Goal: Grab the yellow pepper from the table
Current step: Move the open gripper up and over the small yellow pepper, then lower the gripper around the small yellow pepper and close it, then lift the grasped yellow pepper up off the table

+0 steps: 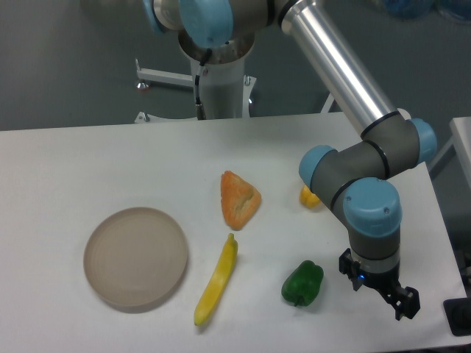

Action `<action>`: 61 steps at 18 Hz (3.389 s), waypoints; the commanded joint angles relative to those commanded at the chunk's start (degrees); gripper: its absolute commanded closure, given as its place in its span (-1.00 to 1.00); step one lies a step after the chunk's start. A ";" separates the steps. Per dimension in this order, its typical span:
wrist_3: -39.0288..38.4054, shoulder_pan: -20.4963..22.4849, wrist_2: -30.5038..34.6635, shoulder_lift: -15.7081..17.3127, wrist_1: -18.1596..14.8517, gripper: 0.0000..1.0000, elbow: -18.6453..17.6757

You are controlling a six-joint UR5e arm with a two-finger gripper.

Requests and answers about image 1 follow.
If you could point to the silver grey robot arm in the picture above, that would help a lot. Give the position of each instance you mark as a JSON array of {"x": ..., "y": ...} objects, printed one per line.
[{"x": 354, "y": 183}]

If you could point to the yellow banana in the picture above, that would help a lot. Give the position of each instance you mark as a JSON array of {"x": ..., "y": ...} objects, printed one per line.
[{"x": 217, "y": 284}]

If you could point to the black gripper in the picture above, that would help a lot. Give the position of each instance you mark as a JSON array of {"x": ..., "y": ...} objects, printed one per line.
[{"x": 382, "y": 275}]

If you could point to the green pepper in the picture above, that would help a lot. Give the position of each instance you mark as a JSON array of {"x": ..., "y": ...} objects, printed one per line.
[{"x": 302, "y": 286}]

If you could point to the orange triangular pastry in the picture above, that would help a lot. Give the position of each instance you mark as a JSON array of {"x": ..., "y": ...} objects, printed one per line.
[{"x": 239, "y": 200}]

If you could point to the beige round plate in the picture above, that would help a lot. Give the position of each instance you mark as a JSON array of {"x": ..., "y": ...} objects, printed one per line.
[{"x": 136, "y": 259}]

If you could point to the yellow pepper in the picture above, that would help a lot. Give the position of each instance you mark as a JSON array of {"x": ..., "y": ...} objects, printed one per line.
[{"x": 308, "y": 199}]

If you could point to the white side table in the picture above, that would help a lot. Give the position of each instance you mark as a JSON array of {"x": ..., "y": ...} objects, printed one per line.
[{"x": 458, "y": 145}]

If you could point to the black device at right edge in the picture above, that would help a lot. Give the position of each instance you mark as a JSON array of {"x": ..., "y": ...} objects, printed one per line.
[{"x": 458, "y": 316}]

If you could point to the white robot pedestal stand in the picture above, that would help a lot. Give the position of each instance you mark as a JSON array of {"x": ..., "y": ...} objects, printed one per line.
[{"x": 220, "y": 86}]

